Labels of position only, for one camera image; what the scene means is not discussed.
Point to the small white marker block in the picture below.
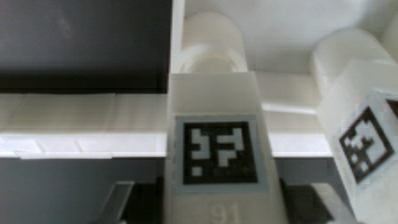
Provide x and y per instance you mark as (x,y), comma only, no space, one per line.
(223,189)

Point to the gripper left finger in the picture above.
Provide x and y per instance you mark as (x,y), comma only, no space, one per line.
(133,206)

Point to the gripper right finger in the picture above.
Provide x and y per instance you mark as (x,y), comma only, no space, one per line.
(316,206)

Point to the white U-shaped obstacle frame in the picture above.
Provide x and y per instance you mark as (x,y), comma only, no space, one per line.
(108,126)

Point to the white chair leg block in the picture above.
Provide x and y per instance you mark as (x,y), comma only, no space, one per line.
(356,74)

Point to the white chair seat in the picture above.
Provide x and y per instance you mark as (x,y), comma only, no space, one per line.
(266,32)

